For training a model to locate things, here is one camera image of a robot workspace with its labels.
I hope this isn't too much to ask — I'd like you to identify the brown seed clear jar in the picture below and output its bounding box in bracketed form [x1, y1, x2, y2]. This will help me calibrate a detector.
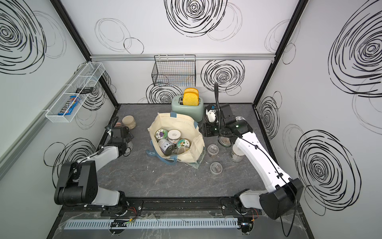
[218, 136, 232, 147]

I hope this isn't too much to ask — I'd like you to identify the clear lid seed jar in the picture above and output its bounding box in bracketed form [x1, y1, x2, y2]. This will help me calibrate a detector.
[207, 144, 219, 158]

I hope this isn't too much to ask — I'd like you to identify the white lid glass jar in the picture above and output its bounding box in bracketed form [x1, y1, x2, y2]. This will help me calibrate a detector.
[230, 144, 245, 163]

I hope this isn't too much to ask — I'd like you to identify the small clear lid jar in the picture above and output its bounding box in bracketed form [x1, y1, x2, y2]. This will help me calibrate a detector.
[210, 162, 223, 175]

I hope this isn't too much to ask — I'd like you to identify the green yellow lid jar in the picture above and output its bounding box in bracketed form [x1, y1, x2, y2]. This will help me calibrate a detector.
[177, 138, 191, 149]

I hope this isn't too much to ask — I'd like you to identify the silver top can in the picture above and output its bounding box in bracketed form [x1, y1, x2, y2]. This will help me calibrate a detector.
[158, 138, 175, 156]

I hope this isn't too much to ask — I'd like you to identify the beige canvas tote bag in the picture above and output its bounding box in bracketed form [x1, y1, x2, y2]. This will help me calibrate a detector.
[148, 112, 206, 169]

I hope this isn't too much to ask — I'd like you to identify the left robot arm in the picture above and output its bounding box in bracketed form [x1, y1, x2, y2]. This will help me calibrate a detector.
[54, 125, 134, 206]

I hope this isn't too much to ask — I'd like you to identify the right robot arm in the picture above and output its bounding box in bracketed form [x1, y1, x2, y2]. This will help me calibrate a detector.
[202, 104, 303, 220]

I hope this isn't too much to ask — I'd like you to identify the beige lid jar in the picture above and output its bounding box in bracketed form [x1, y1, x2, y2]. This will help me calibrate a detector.
[122, 115, 137, 129]

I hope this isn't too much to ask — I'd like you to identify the mint green toaster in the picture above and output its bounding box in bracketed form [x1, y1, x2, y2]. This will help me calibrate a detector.
[171, 95, 204, 122]

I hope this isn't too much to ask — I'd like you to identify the front yellow bread slice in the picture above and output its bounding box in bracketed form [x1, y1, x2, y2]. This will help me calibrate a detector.
[183, 92, 200, 106]

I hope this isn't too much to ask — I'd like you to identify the yellow bread slice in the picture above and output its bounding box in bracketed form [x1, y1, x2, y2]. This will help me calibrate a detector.
[183, 92, 200, 106]
[184, 88, 199, 94]

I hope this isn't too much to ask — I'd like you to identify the rear yellow bread slice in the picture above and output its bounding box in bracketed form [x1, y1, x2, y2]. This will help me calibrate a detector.
[184, 88, 199, 94]

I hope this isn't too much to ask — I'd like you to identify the black small box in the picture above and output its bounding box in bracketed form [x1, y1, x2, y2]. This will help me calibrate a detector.
[76, 87, 94, 94]

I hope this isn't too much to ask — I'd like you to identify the blue candy packet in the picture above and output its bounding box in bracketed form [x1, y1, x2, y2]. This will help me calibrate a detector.
[58, 96, 81, 116]

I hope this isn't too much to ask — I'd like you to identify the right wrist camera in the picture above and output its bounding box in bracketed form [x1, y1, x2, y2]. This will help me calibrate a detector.
[206, 109, 217, 124]

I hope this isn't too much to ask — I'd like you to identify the white wire shelf basket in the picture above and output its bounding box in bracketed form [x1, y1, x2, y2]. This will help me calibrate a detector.
[45, 62, 105, 123]

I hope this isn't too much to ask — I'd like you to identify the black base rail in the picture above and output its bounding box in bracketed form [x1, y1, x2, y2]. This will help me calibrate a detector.
[59, 195, 302, 217]

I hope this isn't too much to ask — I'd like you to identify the black wire basket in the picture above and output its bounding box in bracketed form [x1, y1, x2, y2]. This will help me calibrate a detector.
[151, 54, 197, 87]

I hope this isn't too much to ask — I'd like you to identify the white slotted cable duct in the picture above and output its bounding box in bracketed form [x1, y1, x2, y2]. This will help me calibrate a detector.
[63, 218, 240, 230]

